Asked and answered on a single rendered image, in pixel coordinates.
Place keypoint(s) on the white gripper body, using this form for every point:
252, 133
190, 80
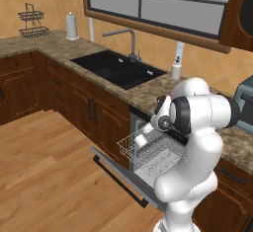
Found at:
142, 138

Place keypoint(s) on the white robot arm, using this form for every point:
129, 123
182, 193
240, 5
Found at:
197, 150

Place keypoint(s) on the dishwasher body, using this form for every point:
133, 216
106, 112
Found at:
136, 119

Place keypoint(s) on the dark wood cupboard door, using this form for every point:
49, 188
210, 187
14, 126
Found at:
19, 94
113, 134
80, 111
227, 209

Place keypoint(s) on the grey dishwasher door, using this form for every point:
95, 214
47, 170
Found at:
131, 180

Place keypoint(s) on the white soap dispenser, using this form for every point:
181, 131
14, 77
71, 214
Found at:
176, 69

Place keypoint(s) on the black double sink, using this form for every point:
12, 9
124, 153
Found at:
112, 66

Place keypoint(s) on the dark wood drawer front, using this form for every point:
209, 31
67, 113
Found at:
66, 98
16, 61
64, 83
237, 170
59, 65
67, 112

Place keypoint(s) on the grey sink tap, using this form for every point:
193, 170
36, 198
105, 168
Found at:
132, 43

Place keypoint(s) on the grey toaster oven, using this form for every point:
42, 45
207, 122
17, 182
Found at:
245, 111

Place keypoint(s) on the window with white blinds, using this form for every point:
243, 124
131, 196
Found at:
154, 9

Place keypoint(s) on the white paper towel roll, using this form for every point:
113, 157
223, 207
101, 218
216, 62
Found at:
71, 25

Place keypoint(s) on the dark wood wall cupboard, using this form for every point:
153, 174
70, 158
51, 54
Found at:
237, 12

